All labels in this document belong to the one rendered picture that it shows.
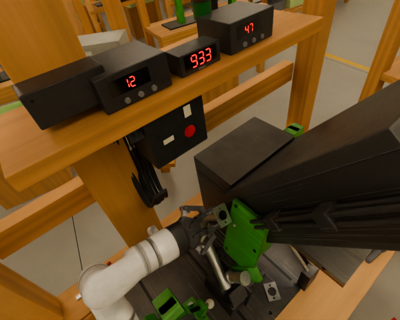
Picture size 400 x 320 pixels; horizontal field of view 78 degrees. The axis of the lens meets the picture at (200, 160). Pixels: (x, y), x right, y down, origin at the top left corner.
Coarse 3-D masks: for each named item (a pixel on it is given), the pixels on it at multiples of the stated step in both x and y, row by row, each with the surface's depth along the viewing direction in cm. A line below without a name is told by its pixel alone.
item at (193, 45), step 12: (204, 36) 61; (180, 48) 57; (192, 48) 56; (204, 48) 57; (216, 48) 59; (168, 60) 58; (180, 60) 55; (192, 60) 56; (204, 60) 59; (216, 60) 61; (180, 72) 56; (192, 72) 58
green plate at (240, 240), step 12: (240, 204) 63; (240, 216) 64; (252, 216) 60; (228, 228) 70; (240, 228) 66; (252, 228) 62; (228, 240) 72; (240, 240) 68; (252, 240) 63; (264, 240) 60; (228, 252) 74; (240, 252) 69; (252, 252) 65; (240, 264) 71; (252, 264) 67
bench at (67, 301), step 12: (192, 204) 112; (168, 216) 110; (180, 216) 109; (192, 216) 108; (120, 252) 100; (72, 288) 92; (60, 300) 90; (72, 300) 89; (72, 312) 86; (84, 312) 86
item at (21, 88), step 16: (80, 64) 47; (96, 64) 46; (32, 80) 45; (48, 80) 44; (64, 80) 43; (80, 80) 45; (32, 96) 41; (48, 96) 43; (64, 96) 45; (80, 96) 46; (96, 96) 48; (32, 112) 43; (48, 112) 44; (64, 112) 46; (80, 112) 48
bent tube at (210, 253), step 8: (216, 208) 64; (224, 208) 66; (208, 216) 68; (216, 216) 64; (224, 216) 67; (200, 224) 73; (224, 224) 64; (208, 256) 75; (216, 256) 75; (216, 264) 75; (216, 272) 75; (224, 272) 75; (224, 280) 74; (224, 288) 74
